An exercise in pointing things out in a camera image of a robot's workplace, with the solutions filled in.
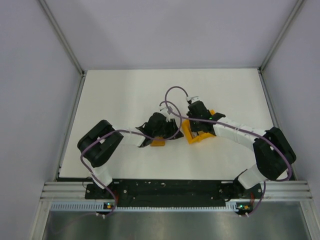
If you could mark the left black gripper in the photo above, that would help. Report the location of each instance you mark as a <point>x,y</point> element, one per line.
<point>172,126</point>

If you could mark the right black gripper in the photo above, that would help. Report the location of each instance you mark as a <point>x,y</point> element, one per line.
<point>195,129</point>

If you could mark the yellow plastic bin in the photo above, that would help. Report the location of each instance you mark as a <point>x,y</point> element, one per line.
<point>196,132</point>

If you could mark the orange leather card holder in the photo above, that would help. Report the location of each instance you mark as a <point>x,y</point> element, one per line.
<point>158,143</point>

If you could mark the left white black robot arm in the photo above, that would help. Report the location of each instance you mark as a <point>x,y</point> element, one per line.
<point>98,145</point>

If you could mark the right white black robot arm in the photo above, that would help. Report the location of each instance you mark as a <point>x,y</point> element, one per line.
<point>273,153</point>

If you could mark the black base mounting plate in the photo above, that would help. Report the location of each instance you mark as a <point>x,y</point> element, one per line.
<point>172,192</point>

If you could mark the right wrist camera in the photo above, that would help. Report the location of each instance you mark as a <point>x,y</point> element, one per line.
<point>192,99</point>

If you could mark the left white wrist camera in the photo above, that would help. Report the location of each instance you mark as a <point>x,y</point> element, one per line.
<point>166,111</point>

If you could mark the white slotted cable duct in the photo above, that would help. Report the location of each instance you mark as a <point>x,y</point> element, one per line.
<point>104,207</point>

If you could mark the aluminium front rail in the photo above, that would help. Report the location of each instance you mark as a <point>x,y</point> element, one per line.
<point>272,191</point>

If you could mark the right aluminium frame post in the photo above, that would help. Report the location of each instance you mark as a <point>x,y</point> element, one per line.
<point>298,6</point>

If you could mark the aluminium frame post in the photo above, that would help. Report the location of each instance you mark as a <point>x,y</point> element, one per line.
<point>60,36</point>
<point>298,6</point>

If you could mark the left aluminium frame post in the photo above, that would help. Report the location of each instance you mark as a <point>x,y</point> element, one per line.
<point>60,36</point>

